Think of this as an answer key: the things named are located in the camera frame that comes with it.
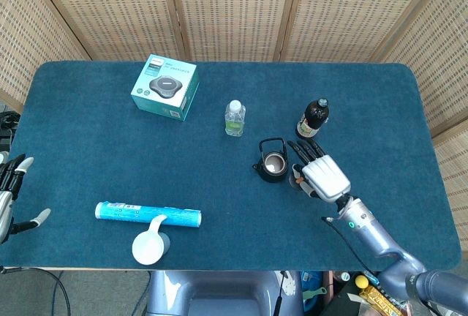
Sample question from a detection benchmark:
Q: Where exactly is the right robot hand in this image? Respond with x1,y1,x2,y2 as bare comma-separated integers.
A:
287,139,352,204

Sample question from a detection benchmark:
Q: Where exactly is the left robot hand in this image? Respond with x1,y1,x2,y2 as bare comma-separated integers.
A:
0,153,52,246

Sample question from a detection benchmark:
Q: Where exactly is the small black kettle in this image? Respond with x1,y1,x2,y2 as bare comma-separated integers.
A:
251,138,290,184

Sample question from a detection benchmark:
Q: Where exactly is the dark glass bottle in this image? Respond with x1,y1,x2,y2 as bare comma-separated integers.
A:
295,97,329,141

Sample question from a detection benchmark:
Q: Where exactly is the black equipment pile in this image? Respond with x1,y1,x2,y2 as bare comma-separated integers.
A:
0,110,22,153

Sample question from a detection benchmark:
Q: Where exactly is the clear plastic water bottle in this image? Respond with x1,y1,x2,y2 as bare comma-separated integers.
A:
224,99,246,137

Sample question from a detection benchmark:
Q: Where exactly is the blue table mat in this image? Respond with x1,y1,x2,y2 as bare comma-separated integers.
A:
0,60,462,271

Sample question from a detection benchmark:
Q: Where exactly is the teal plastic scoop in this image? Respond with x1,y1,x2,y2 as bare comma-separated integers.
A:
303,286,328,306

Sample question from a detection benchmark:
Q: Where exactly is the yellow snack package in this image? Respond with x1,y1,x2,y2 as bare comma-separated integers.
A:
358,285,404,316

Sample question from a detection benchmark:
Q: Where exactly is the light blue wrapped roll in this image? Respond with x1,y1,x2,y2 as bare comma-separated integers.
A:
94,201,203,228

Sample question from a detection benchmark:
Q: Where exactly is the white measuring scoop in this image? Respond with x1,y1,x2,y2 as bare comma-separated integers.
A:
131,215,171,266

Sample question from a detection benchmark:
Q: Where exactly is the grey-blue robot torso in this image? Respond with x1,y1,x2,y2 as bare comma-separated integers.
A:
145,270,304,316

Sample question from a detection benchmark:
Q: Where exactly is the teal speaker box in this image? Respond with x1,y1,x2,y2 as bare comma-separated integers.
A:
130,53,200,122

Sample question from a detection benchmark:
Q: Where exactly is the woven folding screen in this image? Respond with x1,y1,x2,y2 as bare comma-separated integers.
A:
0,0,468,252

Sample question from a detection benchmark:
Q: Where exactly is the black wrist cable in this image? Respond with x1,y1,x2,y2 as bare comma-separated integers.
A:
320,215,376,274

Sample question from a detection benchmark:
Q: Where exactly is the black floor cable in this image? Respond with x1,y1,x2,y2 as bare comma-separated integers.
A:
0,266,71,316

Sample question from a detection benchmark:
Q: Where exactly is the black torso cable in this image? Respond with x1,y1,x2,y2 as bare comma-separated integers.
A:
274,271,287,316

